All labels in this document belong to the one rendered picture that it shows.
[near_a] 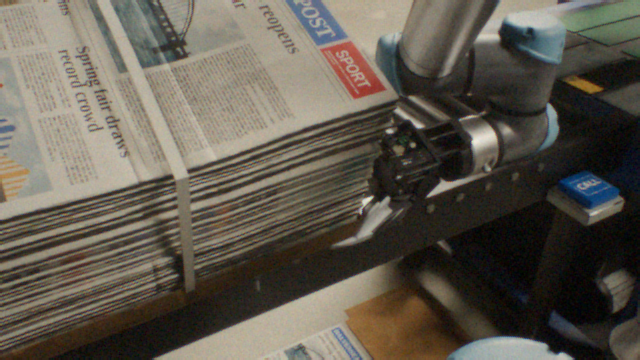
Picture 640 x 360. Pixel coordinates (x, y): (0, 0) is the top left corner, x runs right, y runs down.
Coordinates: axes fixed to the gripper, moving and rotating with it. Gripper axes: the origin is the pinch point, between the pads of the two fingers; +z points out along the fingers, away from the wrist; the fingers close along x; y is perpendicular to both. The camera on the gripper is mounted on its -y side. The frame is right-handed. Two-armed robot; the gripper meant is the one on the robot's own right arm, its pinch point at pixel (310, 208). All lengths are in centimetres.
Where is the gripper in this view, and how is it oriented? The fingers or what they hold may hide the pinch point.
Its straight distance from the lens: 66.3
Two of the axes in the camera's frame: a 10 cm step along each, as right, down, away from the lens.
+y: 1.8, -5.6, -8.1
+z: -8.8, 2.8, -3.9
